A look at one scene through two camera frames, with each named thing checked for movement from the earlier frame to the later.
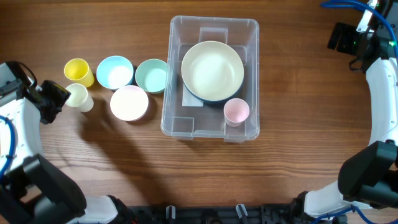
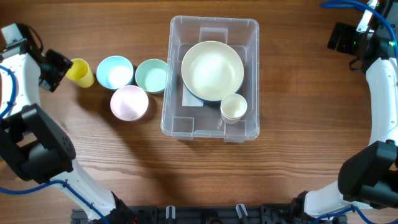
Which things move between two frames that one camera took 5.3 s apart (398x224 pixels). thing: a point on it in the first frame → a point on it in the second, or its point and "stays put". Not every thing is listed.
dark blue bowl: x=214 y=101 stays put
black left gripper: x=61 y=95 → x=64 y=65
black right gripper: x=348 y=31 stays put
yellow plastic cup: x=78 y=70 stays put
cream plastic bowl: x=212 y=70 stays put
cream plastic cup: x=79 y=98 → x=232 y=107
